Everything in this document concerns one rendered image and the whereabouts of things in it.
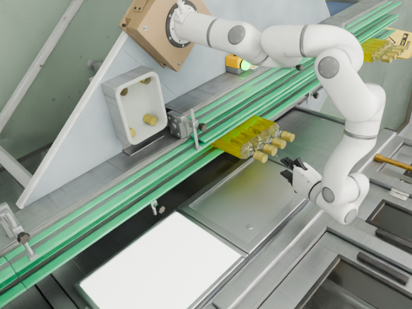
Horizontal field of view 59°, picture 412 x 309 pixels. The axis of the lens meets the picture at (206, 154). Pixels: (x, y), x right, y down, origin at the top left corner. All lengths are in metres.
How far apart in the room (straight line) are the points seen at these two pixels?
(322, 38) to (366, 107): 0.22
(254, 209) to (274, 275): 0.27
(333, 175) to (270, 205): 0.38
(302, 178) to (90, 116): 0.73
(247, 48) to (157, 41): 0.32
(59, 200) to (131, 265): 0.31
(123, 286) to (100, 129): 0.53
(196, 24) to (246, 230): 0.69
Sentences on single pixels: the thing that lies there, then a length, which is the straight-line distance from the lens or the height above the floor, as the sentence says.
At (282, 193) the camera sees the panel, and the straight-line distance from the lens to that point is 1.38.
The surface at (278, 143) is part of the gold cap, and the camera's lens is 1.40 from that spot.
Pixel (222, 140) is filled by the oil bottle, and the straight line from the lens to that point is 1.40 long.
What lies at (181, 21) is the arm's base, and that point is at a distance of 1.24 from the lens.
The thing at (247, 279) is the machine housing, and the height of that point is 1.37.
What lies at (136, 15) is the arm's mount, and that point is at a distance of 1.24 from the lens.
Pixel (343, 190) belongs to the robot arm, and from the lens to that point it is 1.04.
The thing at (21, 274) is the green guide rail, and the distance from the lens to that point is 1.23.
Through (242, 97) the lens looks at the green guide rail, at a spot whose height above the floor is 0.95.
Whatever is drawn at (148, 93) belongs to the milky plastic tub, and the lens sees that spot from 1.35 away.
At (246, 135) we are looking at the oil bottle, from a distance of 1.42.
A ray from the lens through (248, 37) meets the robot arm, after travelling 1.09.
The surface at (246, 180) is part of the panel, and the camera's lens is 1.44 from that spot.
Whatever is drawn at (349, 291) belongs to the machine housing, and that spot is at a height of 1.60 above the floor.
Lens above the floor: 1.82
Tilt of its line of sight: 38 degrees down
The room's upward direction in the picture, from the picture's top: 116 degrees clockwise
